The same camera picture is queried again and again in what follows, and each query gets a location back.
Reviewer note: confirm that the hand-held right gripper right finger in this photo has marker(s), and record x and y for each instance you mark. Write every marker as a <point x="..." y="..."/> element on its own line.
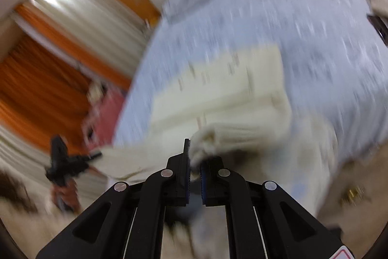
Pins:
<point x="203" y="184"/>

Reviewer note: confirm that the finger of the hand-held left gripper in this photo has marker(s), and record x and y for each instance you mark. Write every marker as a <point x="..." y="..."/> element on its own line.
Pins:
<point x="93" y="155"/>

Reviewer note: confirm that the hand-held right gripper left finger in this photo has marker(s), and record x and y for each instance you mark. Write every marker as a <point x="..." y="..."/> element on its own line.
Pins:
<point x="185" y="186"/>

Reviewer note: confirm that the cream knit garment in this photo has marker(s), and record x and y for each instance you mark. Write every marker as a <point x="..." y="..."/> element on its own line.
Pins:
<point x="230" y="95"/>

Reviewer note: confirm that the white sheer curtain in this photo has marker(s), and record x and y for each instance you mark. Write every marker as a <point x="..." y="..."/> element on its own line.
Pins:
<point x="97" y="19"/>
<point x="27" y="155"/>

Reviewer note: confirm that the pink cloth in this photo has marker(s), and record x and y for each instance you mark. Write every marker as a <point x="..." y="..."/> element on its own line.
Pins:
<point x="104" y="116"/>

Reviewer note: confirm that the dark brown cloth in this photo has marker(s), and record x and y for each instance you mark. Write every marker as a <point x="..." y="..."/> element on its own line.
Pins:
<point x="15" y="189"/>

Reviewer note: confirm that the orange curtain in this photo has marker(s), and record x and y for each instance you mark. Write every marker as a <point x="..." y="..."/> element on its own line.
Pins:
<point x="36" y="86"/>

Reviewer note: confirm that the small gold object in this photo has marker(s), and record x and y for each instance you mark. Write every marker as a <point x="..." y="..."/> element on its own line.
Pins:
<point x="353" y="193"/>

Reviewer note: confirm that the light blue bed sheet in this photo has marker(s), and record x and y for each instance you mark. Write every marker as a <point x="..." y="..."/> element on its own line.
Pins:
<point x="303" y="19"/>

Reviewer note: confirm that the black object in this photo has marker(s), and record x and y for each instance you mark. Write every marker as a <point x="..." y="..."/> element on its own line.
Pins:
<point x="378" y="27"/>

